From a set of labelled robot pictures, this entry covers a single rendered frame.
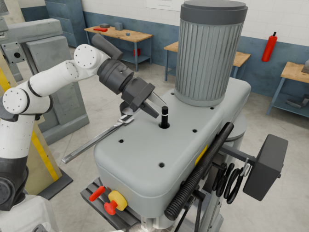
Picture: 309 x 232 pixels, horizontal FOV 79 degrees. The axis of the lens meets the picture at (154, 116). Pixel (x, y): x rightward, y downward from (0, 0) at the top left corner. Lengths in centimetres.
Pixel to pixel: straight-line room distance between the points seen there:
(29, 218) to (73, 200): 199
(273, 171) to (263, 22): 409
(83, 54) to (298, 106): 422
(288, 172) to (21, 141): 325
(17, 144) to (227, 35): 73
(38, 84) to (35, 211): 43
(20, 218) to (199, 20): 82
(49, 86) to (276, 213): 274
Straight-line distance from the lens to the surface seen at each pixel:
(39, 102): 70
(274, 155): 87
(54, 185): 298
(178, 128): 60
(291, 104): 450
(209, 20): 60
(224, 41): 62
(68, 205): 277
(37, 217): 83
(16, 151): 75
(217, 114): 69
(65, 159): 55
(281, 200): 305
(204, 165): 62
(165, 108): 56
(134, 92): 54
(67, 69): 62
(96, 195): 69
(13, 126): 73
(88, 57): 56
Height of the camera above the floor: 228
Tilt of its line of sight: 37 degrees down
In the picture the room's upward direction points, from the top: straight up
